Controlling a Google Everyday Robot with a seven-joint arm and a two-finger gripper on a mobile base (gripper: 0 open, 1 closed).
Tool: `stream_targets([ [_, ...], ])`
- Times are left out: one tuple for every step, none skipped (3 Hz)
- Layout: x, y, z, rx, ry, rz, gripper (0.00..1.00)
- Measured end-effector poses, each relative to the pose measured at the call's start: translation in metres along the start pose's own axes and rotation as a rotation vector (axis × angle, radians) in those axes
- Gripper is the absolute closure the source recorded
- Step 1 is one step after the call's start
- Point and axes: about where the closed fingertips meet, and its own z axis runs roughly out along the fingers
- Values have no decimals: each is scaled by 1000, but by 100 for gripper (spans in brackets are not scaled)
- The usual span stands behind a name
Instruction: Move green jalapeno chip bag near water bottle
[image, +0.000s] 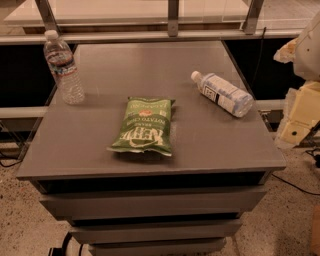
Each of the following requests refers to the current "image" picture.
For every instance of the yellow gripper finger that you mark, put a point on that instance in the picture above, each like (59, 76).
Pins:
(301, 113)

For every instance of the upright clear water bottle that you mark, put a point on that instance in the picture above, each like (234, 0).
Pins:
(60, 60)

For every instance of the green jalapeno chip bag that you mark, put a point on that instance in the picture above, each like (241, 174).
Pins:
(145, 127)

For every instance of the metal frame shelf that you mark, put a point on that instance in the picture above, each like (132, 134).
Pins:
(153, 20)

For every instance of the lying white labelled bottle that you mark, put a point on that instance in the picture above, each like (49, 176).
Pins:
(229, 97)

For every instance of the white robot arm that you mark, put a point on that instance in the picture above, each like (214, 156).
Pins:
(304, 53)

